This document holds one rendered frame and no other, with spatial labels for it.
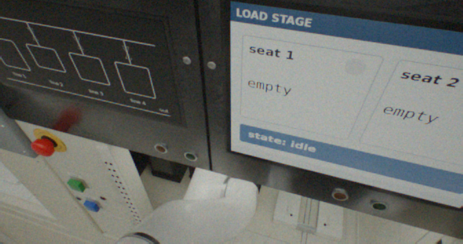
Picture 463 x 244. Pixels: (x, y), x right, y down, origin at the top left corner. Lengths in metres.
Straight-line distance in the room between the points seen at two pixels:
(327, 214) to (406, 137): 0.72
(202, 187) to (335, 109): 0.38
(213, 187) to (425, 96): 0.44
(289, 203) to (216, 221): 0.52
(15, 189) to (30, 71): 0.87
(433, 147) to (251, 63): 0.20
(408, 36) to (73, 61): 0.37
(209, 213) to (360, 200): 0.24
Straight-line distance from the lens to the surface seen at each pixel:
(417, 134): 0.34
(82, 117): 0.52
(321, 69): 0.29
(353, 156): 0.37
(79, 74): 0.44
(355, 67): 0.29
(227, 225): 0.55
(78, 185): 0.76
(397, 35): 0.27
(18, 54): 0.50
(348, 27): 0.27
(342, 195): 0.43
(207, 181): 0.63
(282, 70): 0.29
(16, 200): 1.31
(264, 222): 1.02
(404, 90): 0.30
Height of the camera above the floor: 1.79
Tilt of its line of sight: 46 degrees down
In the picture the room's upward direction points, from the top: straight up
